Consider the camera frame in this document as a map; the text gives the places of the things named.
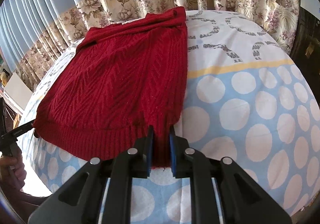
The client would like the red knitted sweater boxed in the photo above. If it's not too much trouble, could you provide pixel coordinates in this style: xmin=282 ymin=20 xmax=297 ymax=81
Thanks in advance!
xmin=33 ymin=7 xmax=188 ymax=167

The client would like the person's left hand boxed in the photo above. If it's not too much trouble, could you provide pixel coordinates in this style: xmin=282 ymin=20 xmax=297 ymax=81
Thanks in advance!
xmin=0 ymin=154 xmax=27 ymax=190

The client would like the white board panel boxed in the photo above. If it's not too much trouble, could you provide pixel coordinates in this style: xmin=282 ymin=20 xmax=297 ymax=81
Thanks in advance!
xmin=3 ymin=73 xmax=33 ymax=114

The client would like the white patterned bed sheet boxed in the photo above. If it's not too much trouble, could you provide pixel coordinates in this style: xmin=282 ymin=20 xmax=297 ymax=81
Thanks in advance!
xmin=18 ymin=11 xmax=319 ymax=223

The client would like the dark wooden furniture right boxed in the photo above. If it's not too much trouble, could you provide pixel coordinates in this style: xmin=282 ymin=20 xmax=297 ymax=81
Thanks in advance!
xmin=290 ymin=0 xmax=320 ymax=70

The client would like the white paper on furniture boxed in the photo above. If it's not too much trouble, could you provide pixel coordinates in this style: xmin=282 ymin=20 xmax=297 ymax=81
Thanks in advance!
xmin=300 ymin=0 xmax=320 ymax=19

